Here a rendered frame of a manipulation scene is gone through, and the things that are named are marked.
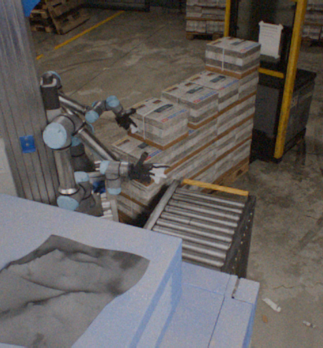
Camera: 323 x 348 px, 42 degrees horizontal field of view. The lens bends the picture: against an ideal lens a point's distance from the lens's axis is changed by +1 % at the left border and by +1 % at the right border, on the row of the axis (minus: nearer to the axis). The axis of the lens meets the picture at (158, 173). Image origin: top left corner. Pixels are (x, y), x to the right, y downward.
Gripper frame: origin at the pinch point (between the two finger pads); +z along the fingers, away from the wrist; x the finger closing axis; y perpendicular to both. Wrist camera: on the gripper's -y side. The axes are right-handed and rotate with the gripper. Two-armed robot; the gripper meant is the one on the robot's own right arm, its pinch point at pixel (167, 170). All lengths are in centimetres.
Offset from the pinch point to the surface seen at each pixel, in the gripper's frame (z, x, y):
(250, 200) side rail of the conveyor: 43, -45, 38
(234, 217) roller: 35, -28, 41
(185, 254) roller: 11.8, 7.1, 45.4
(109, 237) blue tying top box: 9, 110, -37
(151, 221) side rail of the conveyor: -11.9, -14.7, 42.0
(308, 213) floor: 96, -149, 104
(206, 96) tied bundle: 3, -133, 0
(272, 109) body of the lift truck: 58, -236, 40
